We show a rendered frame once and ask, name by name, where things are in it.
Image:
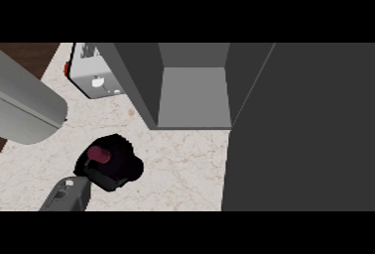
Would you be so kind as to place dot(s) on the pale grey rounded appliance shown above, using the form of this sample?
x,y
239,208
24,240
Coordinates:
x,y
24,105

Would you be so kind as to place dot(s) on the dark wine bottle red cap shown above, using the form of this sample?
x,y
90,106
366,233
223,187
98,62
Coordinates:
x,y
121,153

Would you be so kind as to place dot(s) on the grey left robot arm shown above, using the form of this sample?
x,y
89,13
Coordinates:
x,y
65,198

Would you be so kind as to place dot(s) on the grey open cabinet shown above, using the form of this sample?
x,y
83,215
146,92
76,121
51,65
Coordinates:
x,y
192,99

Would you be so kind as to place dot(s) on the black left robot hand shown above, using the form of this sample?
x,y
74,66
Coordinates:
x,y
107,178

